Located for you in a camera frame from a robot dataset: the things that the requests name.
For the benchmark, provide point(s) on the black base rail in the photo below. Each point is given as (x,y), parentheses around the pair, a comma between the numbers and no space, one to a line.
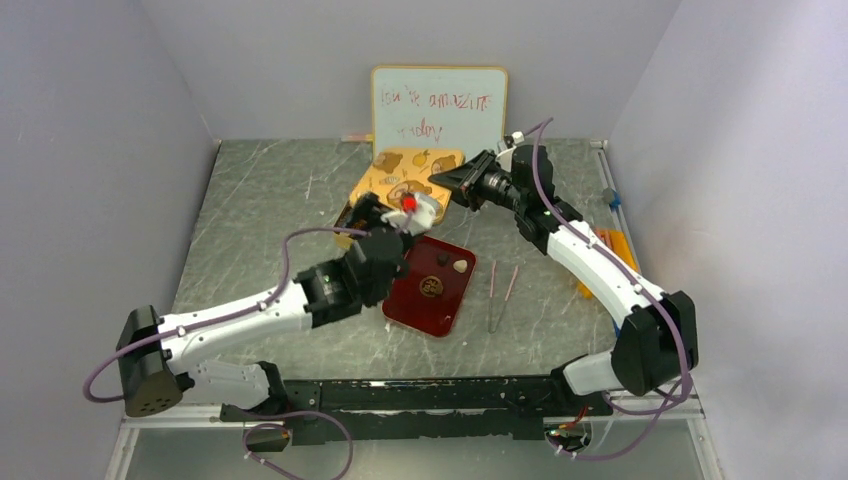
(521,407)

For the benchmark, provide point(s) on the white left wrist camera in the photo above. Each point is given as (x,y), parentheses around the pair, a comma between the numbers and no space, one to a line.
(416,216)

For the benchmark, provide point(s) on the red rectangular tray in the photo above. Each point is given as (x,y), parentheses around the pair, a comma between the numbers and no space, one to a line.
(429,298)

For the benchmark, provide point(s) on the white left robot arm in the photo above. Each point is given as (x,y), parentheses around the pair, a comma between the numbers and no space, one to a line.
(160,357)

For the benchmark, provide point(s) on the metal tweezers with pink grips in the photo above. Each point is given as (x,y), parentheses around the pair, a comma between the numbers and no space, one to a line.
(499,295)

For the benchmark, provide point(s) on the yellow plastic bin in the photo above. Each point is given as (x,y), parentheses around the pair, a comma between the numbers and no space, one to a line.
(618,243)

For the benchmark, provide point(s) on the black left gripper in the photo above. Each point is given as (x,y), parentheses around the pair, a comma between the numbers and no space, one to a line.
(367,207)

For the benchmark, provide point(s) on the gold chocolate tin box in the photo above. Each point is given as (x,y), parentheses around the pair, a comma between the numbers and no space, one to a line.
(344,222)

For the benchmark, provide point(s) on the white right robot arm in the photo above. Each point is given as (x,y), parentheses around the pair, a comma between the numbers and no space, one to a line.
(656,330)

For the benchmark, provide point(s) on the whiteboard with yellow frame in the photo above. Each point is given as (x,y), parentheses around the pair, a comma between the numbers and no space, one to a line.
(443,107)

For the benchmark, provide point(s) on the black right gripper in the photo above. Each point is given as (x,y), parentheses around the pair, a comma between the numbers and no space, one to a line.
(475,183)

